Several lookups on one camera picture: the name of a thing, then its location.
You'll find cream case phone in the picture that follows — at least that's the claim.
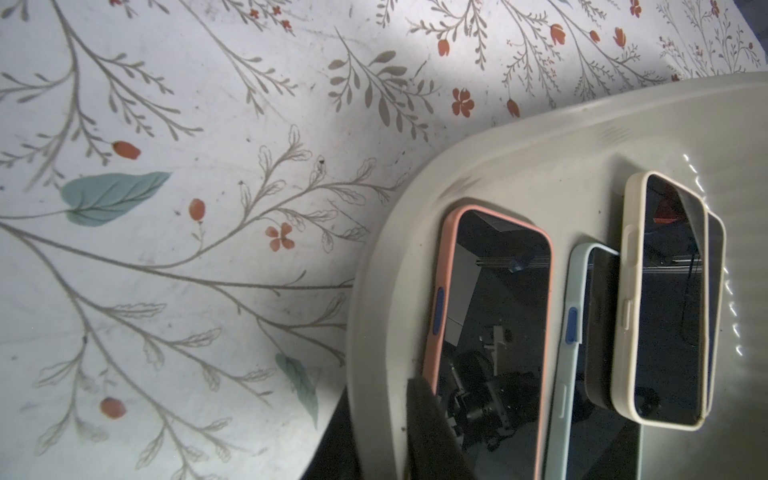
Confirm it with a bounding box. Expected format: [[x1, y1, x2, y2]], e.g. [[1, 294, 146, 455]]
[[610, 171, 710, 431]]

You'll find light blue case phone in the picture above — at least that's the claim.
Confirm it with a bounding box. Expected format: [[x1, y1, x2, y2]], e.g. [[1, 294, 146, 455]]
[[543, 242, 642, 479]]

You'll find beige storage box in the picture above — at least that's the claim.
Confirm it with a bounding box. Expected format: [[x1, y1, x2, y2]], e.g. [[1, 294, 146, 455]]
[[347, 73, 767, 479]]

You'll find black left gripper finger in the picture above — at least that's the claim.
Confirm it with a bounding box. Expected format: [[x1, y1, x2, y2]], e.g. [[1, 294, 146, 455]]
[[406, 377, 475, 479]]

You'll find black phone white case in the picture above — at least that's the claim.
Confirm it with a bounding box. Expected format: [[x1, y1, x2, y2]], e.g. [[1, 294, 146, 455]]
[[705, 211, 726, 416]]

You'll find pink case phone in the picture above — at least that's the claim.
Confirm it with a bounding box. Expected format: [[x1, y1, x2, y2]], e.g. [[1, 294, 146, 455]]
[[422, 205, 553, 479]]

